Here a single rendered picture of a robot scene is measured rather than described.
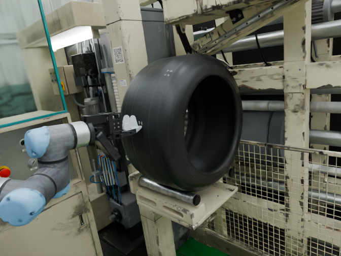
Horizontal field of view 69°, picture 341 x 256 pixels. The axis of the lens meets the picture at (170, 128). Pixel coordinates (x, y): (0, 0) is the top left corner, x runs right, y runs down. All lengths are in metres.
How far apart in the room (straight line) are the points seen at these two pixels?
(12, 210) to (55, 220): 0.83
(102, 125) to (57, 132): 0.14
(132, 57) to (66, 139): 0.63
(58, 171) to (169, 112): 0.38
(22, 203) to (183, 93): 0.56
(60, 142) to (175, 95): 0.39
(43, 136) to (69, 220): 0.84
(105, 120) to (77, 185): 0.71
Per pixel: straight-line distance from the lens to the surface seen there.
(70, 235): 1.51
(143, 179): 1.22
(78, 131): 0.72
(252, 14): 1.25
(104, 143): 0.77
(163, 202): 1.13
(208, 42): 1.36
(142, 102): 0.89
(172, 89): 0.85
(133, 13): 1.26
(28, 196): 0.61
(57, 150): 0.70
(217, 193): 1.26
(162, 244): 1.57
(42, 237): 1.45
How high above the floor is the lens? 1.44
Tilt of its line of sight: 15 degrees down
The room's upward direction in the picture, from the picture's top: 8 degrees counter-clockwise
